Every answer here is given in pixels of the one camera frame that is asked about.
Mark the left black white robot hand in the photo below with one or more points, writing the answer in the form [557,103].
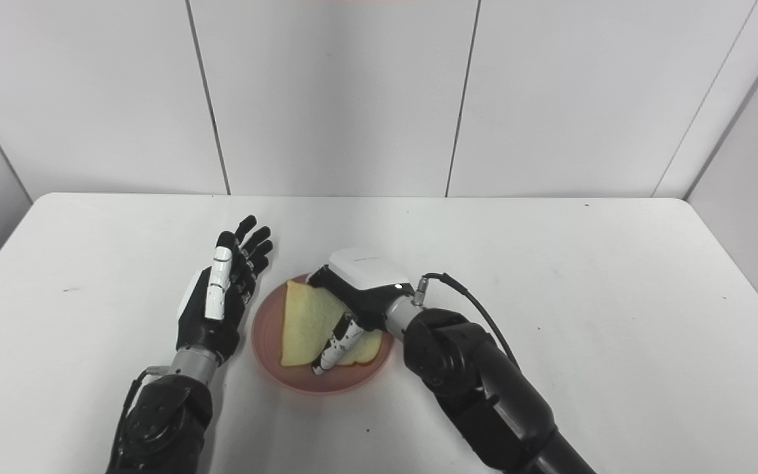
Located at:
[221,329]

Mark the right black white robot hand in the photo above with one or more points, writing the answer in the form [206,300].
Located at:
[366,276]

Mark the slice of white bread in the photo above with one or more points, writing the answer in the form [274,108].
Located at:
[306,322]

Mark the pink round plate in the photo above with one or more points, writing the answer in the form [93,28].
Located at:
[326,380]

